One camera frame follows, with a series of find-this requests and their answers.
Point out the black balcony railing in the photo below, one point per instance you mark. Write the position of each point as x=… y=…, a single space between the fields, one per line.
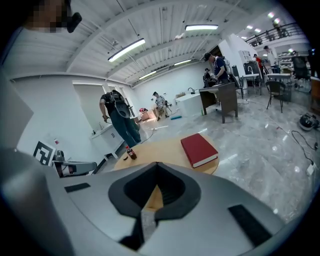
x=275 y=33

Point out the white table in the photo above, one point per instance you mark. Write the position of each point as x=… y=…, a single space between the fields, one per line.
x=278 y=75

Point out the wooden coffee table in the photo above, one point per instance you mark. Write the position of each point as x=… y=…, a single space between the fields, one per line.
x=160 y=151

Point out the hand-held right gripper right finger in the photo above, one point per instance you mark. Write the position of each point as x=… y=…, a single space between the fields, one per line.
x=212 y=205

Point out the white power strip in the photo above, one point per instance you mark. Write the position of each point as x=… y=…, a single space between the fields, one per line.
x=310 y=169
x=154 y=129

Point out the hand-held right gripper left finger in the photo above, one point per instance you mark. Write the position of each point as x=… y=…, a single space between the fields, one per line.
x=87 y=205

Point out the cardboard box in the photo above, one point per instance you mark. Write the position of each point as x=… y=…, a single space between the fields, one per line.
x=154 y=113

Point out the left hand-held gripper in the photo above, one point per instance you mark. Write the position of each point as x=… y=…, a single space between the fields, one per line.
x=45 y=153

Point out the small black round lid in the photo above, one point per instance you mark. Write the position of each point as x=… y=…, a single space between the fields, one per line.
x=125 y=158

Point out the white sink cabinet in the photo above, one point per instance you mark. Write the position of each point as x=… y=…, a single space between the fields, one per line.
x=107 y=140

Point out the long ceiling lamp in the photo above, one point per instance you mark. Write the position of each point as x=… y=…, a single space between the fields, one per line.
x=126 y=50
x=182 y=62
x=201 y=27
x=147 y=75

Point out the green bottle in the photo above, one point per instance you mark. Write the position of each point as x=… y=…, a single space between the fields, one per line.
x=202 y=112

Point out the dark soda bottle red cap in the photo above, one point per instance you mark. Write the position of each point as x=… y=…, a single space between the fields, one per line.
x=131 y=153

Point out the person's white shirt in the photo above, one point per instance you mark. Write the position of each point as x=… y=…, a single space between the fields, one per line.
x=37 y=52

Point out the dark wooden vanity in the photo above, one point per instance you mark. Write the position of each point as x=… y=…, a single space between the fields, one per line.
x=226 y=100

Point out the blue foam roll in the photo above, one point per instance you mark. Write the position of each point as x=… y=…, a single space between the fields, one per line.
x=176 y=117

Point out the brown wooden cabinet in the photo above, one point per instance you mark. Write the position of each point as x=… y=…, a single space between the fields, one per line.
x=315 y=95

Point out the red hardcover book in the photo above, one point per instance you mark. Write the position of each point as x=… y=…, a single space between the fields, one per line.
x=198 y=150

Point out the black metal chair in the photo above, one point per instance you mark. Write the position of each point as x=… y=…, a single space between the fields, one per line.
x=275 y=93

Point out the black backpack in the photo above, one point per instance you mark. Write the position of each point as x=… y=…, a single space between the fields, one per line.
x=121 y=105

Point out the red bag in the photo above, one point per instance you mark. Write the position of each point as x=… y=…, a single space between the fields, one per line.
x=143 y=109

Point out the black head-worn camera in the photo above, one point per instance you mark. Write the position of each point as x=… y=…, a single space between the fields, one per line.
x=74 y=22

